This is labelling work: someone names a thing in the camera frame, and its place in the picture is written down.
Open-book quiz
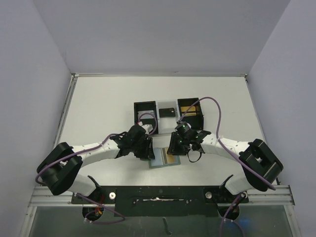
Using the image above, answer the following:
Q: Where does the green card holder wallet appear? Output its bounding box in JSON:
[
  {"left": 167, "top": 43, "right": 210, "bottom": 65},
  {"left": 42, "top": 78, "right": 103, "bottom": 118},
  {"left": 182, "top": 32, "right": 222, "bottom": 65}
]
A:
[{"left": 149, "top": 148, "right": 181, "bottom": 169}]

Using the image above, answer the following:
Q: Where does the black right bin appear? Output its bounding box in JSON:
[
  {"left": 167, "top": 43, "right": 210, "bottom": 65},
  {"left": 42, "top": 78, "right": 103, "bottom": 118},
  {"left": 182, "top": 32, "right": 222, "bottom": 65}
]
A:
[{"left": 177, "top": 98, "right": 204, "bottom": 130}]

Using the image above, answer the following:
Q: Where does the aluminium front rail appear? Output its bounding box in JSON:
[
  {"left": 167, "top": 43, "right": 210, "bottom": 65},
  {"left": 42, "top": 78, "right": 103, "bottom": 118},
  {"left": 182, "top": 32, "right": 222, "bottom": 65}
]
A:
[{"left": 28, "top": 185, "right": 295, "bottom": 207}]

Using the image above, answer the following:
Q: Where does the black left bin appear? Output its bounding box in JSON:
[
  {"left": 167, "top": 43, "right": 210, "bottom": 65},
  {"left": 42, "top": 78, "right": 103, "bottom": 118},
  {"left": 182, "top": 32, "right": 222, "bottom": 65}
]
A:
[{"left": 133, "top": 101, "right": 158, "bottom": 134}]

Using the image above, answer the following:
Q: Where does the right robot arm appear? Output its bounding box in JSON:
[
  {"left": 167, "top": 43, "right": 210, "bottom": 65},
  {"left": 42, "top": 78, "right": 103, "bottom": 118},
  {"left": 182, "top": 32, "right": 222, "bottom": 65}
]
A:
[{"left": 167, "top": 122, "right": 284, "bottom": 202}]

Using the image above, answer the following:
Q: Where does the gold striped card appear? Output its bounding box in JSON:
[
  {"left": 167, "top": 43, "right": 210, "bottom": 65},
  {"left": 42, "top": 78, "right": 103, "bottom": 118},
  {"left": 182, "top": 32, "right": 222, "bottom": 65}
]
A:
[{"left": 161, "top": 148, "right": 179, "bottom": 165}]

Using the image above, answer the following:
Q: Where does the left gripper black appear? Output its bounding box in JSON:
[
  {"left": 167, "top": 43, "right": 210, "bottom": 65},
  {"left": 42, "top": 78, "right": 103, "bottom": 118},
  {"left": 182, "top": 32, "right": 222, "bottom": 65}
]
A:
[{"left": 131, "top": 136, "right": 154, "bottom": 159}]

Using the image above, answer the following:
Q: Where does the gold credit card in bin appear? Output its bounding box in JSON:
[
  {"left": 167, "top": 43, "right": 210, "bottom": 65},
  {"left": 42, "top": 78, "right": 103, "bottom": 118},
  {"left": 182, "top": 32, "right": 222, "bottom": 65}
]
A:
[{"left": 180, "top": 106, "right": 197, "bottom": 117}]

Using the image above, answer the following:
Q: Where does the black bin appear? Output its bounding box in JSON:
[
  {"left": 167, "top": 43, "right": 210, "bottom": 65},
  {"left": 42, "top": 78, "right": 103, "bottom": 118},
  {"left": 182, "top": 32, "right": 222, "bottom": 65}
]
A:
[
  {"left": 133, "top": 101, "right": 158, "bottom": 134},
  {"left": 177, "top": 98, "right": 204, "bottom": 130}
]

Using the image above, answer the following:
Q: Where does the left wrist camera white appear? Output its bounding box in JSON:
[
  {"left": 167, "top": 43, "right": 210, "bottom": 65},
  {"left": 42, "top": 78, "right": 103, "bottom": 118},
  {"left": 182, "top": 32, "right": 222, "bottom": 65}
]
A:
[{"left": 137, "top": 122, "right": 154, "bottom": 135}]

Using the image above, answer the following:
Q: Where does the white middle bin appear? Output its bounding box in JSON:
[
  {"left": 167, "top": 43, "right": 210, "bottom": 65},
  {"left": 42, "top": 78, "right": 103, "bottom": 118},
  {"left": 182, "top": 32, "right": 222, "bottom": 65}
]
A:
[{"left": 156, "top": 99, "right": 179, "bottom": 135}]

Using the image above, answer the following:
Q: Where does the silver card in left bin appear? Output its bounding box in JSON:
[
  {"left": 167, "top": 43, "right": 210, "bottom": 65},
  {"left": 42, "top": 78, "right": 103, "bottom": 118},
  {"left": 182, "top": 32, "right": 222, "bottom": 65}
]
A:
[{"left": 137, "top": 110, "right": 155, "bottom": 119}]

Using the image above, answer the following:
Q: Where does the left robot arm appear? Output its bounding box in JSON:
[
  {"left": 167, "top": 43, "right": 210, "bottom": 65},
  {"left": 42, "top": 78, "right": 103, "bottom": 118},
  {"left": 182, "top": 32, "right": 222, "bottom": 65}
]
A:
[{"left": 35, "top": 122, "right": 155, "bottom": 203}]

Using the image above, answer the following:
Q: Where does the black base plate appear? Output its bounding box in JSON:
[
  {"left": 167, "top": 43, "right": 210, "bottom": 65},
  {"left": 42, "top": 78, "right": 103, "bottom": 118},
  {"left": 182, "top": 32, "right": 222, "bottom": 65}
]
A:
[{"left": 71, "top": 185, "right": 249, "bottom": 218}]

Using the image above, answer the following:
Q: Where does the black card in white bin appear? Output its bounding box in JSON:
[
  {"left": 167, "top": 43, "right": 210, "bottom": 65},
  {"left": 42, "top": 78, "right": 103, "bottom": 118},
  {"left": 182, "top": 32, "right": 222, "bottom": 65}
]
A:
[{"left": 158, "top": 108, "right": 175, "bottom": 118}]

